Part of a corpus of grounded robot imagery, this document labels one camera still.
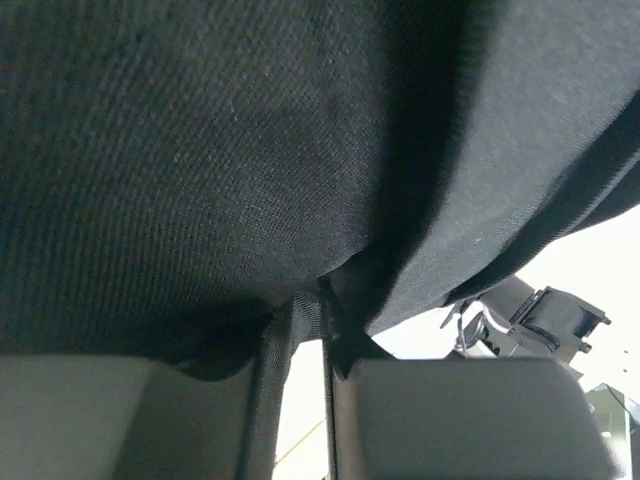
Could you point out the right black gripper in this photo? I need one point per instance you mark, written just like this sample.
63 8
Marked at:
519 321

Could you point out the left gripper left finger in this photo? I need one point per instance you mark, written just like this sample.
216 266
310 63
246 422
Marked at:
106 417

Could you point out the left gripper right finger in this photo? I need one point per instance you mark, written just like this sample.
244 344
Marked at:
389 418

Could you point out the black pleated skirt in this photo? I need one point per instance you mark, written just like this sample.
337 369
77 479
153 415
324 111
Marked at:
173 172

